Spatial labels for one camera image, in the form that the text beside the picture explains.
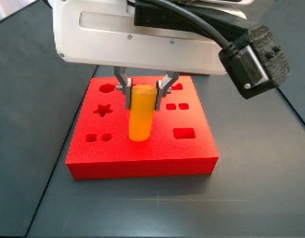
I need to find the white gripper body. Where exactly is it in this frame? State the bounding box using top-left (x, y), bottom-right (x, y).
top-left (52, 0), bottom-right (224, 74)

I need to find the black camera cable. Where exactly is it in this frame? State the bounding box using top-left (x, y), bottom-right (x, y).
top-left (143, 0), bottom-right (236, 50)

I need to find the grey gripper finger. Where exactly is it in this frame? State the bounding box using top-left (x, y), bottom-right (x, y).
top-left (115, 66), bottom-right (133, 110)
top-left (155, 72), bottom-right (180, 111)

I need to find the red shape-sorter block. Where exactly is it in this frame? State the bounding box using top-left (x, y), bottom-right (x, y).
top-left (65, 76), bottom-right (220, 179)

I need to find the yellow oval cylinder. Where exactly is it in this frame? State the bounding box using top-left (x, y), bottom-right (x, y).
top-left (129, 85), bottom-right (157, 141)

